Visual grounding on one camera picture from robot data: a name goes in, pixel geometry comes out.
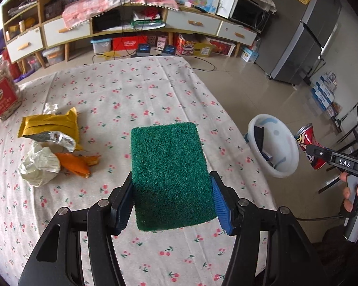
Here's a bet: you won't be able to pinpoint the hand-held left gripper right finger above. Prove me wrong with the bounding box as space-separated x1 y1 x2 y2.
209 171 332 286

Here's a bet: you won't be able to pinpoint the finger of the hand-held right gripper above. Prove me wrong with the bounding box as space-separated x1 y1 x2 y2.
305 144 332 164

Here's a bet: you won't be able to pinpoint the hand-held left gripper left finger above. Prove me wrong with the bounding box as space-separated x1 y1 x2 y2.
18 171 135 286

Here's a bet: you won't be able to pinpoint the red drink can white lettering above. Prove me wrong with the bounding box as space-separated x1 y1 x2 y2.
294 123 329 170

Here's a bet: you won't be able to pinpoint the white patterned plastic bin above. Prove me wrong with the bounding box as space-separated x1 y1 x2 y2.
247 114 300 179

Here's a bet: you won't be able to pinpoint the green scouring sponge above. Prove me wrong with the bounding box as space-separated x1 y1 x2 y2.
130 122 218 232

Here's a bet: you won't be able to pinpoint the stack of blue white boxes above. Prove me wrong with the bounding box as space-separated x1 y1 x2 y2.
310 71 342 115

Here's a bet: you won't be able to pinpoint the orange peel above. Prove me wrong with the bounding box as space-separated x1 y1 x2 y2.
54 152 102 179

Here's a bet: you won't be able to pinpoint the large crumpled white paper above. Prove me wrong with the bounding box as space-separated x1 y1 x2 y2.
18 141 62 187

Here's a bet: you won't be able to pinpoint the person's dark clothing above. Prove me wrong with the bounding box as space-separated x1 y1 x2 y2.
313 226 358 286

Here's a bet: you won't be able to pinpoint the cherry-print tablecloth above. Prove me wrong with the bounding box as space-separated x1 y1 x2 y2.
0 56 278 286

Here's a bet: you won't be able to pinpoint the yellow foil snack packet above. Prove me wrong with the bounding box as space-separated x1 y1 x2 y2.
17 107 84 153

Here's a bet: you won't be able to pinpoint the grey refrigerator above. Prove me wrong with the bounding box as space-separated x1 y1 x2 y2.
255 0 342 85

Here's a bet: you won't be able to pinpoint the white and blue box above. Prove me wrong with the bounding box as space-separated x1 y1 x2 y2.
240 47 258 63

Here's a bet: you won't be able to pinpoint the white crate red print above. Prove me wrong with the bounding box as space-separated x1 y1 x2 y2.
207 37 236 57

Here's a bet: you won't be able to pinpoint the black microwave oven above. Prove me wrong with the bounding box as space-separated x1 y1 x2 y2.
229 0 270 33

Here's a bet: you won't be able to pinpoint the blue-lid plastic storage box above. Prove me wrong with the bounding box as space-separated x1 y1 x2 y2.
90 38 112 55

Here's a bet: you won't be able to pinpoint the red flat box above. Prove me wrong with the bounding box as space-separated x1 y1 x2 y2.
112 36 138 51

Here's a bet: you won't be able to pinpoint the colourful printed cardboard box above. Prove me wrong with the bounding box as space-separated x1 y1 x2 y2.
176 34 214 58

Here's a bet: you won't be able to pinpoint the clear jar red label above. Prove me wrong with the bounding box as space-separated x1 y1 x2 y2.
0 60 23 121

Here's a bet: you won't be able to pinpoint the clear plastic storage box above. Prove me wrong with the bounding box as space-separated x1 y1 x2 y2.
42 46 64 65

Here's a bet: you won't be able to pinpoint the small patterned boxes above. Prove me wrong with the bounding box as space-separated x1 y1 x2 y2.
147 35 169 48

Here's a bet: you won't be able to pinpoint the white paper board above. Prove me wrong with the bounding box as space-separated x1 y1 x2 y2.
216 0 239 18

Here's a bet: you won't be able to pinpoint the wood and white long cabinet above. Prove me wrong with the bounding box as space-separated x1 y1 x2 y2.
42 0 258 63

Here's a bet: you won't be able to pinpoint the green white folded bags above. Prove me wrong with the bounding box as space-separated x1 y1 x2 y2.
131 7 164 30

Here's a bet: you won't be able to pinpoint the wooden shelf unit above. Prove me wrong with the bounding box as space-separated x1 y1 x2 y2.
1 0 45 69

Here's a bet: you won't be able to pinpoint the pink patterned cloth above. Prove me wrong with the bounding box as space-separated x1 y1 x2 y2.
62 0 179 30

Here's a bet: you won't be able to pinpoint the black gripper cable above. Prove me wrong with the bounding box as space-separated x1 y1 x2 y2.
295 205 351 223

